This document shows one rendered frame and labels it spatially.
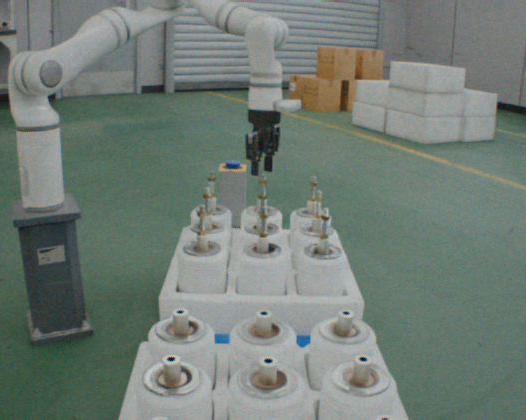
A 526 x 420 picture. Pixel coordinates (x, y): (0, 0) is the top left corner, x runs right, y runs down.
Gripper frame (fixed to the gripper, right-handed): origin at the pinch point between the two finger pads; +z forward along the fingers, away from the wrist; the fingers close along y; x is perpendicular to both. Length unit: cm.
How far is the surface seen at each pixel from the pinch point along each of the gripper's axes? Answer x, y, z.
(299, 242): 13.7, 9.5, 12.1
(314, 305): 22.8, 23.7, 18.1
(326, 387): 36, 56, 11
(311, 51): -197, -563, -16
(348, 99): -88, -376, 23
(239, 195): -10.9, -9.9, 10.7
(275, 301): 16.1, 26.7, 17.5
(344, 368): 37, 52, 10
